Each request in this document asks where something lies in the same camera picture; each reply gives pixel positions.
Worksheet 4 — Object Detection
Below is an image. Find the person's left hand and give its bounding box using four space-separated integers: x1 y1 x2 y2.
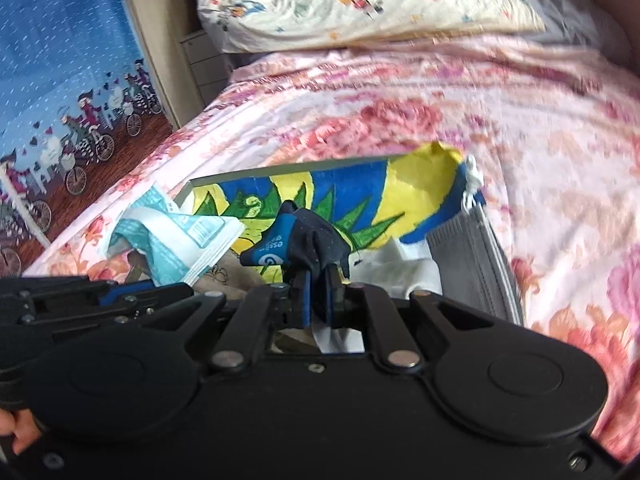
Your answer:
0 406 47 459

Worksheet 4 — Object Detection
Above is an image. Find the blue printed bicycle curtain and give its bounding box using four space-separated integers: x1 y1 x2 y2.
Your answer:
0 0 177 279

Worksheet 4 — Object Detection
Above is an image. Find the pink floral blanket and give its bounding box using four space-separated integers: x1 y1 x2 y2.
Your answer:
22 35 640 463

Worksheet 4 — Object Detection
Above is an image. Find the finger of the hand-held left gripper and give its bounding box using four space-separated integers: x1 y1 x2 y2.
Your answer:
30 275 195 332

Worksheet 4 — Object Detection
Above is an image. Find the white drawer cabinet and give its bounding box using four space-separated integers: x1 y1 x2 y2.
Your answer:
179 27 237 112

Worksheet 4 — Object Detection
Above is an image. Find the grey embroidered cloth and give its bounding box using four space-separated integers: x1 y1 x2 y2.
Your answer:
126 249 273 303

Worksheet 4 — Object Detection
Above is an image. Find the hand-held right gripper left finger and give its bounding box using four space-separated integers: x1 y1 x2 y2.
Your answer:
202 269 315 372

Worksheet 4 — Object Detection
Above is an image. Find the beige wooden wardrobe frame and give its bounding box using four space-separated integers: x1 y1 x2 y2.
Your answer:
121 0 213 132

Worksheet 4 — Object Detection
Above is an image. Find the cartoon printed white pillow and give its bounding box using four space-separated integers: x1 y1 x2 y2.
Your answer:
196 0 547 54

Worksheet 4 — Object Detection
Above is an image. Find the yellow blue green cardboard box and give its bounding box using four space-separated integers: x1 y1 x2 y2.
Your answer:
174 141 524 327

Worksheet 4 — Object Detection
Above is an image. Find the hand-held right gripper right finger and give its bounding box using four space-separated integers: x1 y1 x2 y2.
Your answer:
322 264 493 371

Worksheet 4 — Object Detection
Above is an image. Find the white thin pole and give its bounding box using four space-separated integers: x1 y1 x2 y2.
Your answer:
0 169 52 250

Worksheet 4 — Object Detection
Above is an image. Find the teal white tissue packet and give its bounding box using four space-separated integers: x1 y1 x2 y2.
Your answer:
109 184 247 287

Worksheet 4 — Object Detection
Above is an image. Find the navy blue sock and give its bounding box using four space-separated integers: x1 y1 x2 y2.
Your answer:
239 200 352 283

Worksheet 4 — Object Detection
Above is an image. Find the grey pillow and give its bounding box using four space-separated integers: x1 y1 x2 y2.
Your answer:
499 0 632 47

